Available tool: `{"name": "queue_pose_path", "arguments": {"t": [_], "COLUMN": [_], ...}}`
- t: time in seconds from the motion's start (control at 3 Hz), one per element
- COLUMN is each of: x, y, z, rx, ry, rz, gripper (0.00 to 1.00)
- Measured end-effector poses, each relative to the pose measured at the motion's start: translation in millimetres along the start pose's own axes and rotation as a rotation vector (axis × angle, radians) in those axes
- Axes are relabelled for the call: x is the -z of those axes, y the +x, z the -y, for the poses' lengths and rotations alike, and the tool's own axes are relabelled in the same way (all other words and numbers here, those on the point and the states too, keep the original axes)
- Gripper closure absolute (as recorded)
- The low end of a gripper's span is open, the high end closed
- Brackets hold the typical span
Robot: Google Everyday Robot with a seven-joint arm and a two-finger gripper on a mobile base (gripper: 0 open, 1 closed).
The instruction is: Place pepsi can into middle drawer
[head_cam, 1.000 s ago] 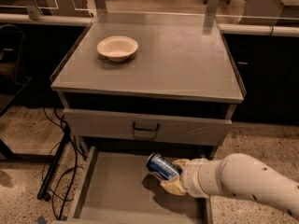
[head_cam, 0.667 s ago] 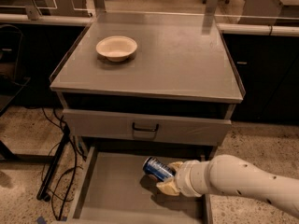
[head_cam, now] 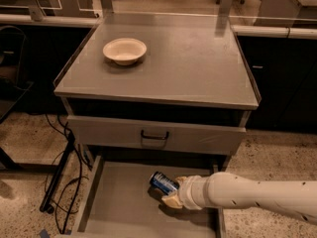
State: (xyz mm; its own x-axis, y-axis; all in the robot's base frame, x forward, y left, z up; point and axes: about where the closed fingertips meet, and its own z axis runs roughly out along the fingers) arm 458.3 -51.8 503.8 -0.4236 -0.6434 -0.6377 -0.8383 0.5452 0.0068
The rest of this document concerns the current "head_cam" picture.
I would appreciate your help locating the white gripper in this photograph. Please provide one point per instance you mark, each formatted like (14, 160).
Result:
(187, 191)

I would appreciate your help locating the blue pepsi can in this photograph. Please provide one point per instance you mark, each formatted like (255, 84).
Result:
(163, 183)

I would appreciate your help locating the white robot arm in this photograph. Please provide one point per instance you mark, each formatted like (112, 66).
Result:
(296, 199)

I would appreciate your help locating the open middle drawer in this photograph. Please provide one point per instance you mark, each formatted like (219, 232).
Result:
(120, 203)

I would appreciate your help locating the closed upper drawer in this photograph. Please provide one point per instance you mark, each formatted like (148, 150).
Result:
(126, 133)

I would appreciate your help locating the grey metal drawer cabinet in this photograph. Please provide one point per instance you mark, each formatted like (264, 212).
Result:
(188, 75)

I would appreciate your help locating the black floor stand leg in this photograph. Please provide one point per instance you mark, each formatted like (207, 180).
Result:
(46, 202)

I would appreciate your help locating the white paper bowl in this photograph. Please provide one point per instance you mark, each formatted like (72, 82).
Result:
(124, 51)

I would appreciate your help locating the dark chair at left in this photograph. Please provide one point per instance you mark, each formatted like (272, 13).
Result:
(13, 77)

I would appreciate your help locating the black drawer handle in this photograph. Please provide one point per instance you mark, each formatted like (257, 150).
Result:
(164, 137)

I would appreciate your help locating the grey metal post right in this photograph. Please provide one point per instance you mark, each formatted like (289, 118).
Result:
(223, 17)

